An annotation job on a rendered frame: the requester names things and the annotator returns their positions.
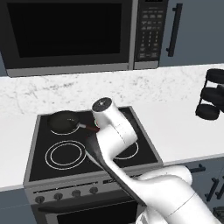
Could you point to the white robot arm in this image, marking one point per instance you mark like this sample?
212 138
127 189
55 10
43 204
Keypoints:
172 198

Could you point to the black and steel stove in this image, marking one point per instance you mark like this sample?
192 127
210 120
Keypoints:
64 151

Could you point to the grey stove knob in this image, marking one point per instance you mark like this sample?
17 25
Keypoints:
39 199
93 190
58 196
76 193

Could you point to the black and silver microwave oven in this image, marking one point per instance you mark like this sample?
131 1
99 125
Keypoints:
132 35

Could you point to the black microwave door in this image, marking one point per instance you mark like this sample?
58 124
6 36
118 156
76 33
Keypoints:
67 29

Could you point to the black oven door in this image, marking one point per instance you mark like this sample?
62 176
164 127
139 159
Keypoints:
87 215

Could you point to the grey-blue drawer front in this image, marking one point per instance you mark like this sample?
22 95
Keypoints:
214 166

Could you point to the grey-blue base cupboard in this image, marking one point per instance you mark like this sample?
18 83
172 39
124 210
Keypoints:
13 207

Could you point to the grey-blue base cupboard door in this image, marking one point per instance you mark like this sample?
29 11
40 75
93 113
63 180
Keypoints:
214 204

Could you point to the grey-blue wall cupboard door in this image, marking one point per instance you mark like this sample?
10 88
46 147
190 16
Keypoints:
198 32

